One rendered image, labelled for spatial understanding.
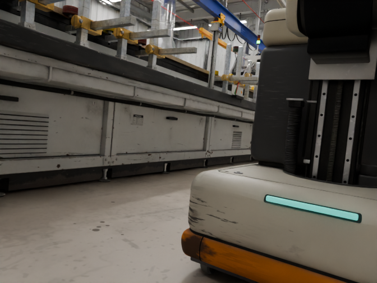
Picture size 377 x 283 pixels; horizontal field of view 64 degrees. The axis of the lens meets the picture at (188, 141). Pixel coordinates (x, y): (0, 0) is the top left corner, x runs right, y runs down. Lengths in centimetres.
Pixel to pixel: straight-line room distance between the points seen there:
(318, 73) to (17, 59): 106
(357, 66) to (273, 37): 30
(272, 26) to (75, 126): 116
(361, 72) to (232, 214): 50
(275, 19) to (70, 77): 90
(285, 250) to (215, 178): 23
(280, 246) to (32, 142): 127
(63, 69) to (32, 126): 35
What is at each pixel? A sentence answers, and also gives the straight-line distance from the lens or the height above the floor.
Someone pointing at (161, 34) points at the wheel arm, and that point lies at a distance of 157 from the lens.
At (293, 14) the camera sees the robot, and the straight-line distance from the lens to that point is 79.
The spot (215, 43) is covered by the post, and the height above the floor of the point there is 106.
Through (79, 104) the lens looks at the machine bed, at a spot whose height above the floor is 45.
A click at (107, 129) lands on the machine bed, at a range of 189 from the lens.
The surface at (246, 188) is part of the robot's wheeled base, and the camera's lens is 73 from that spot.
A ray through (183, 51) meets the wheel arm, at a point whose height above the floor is 81.
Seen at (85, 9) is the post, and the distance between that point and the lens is 154.
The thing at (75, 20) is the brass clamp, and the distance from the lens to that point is 151.
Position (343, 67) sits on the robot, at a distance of 93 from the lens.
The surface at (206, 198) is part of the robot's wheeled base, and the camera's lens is 77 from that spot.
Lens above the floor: 39
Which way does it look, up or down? 3 degrees down
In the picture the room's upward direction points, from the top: 5 degrees clockwise
